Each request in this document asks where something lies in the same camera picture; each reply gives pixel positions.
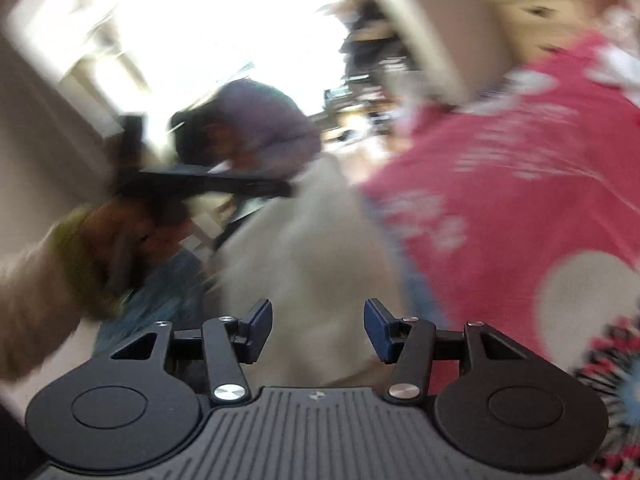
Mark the person's left hand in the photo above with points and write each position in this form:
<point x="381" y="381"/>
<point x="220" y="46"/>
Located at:
<point x="150" y="240"/>

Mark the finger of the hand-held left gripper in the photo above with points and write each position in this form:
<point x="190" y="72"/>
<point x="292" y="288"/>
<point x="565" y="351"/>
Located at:
<point x="240" y="185"/>

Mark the black wheelchair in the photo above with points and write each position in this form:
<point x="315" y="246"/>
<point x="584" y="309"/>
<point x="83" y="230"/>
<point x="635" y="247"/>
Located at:
<point x="365" y="60"/>

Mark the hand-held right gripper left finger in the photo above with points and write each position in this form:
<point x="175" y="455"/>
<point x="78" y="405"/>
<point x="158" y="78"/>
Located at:
<point x="260" y="325"/>

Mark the person's left forearm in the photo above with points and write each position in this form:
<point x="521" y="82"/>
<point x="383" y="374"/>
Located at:
<point x="35" y="300"/>

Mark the red floral blanket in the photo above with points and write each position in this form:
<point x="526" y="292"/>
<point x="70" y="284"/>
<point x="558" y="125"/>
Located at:
<point x="500" y="185"/>

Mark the cream nightstand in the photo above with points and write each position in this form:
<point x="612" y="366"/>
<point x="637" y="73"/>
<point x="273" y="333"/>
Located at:
<point x="530" y="25"/>

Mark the white deer sweater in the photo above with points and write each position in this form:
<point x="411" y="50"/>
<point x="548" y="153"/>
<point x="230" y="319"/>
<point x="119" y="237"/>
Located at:
<point x="310" y="270"/>

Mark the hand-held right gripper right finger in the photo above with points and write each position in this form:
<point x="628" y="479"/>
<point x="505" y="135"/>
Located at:
<point x="377" y="330"/>

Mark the blue jeans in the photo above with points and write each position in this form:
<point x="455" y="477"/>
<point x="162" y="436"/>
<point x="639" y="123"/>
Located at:
<point x="160" y="300"/>

